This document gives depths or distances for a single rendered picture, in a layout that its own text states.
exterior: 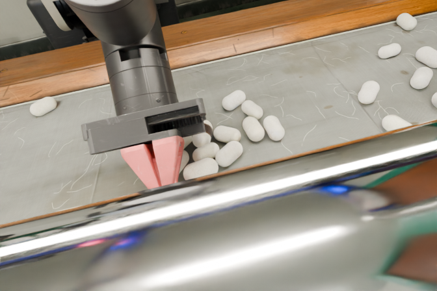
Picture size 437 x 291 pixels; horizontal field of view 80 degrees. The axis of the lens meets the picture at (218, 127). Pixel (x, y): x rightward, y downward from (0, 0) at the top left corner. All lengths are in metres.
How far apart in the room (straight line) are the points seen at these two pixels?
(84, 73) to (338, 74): 0.39
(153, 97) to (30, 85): 0.32
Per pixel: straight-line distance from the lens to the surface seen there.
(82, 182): 0.34
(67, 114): 0.44
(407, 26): 0.54
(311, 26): 0.50
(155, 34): 0.25
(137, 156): 0.22
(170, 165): 0.22
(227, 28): 0.49
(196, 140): 0.30
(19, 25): 2.62
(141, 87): 0.23
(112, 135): 0.23
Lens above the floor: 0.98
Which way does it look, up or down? 47 degrees down
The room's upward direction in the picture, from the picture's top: 10 degrees counter-clockwise
